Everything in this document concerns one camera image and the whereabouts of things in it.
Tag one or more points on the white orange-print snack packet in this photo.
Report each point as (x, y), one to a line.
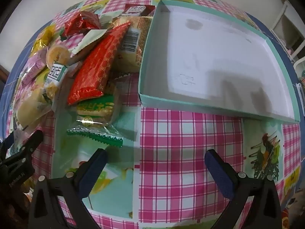
(90, 39)

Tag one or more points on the red foil flower-print packet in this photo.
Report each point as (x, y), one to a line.
(78, 23)

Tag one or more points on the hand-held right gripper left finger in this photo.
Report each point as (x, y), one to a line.
(91, 171)

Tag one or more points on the clear bun packet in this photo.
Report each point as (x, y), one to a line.
(28, 107)

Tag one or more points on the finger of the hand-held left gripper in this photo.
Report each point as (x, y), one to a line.
(28, 145)
(6, 144)

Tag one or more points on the green white cookie packet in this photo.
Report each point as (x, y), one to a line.
(56, 74)

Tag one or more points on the clear green-edged cracker packet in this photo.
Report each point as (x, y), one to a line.
(97, 109)

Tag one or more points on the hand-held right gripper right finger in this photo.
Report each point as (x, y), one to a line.
(218, 171)

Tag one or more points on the beige barcode snack packet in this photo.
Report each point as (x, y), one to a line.
(140, 40)

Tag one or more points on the long red patterned snack packet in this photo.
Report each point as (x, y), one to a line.
(95, 66)

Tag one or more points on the yellow foil snack packet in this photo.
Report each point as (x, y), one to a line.
(43, 40)

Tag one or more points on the pale yellow round candy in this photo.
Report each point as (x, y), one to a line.
(57, 56)

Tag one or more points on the white shelf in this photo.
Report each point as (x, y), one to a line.
(289, 23)

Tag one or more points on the teal cardboard box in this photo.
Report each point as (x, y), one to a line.
(214, 52)

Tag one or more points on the red white biscuit packet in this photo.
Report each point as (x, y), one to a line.
(135, 9)

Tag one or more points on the brown wooden furniture edge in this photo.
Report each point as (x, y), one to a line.
(2, 72)

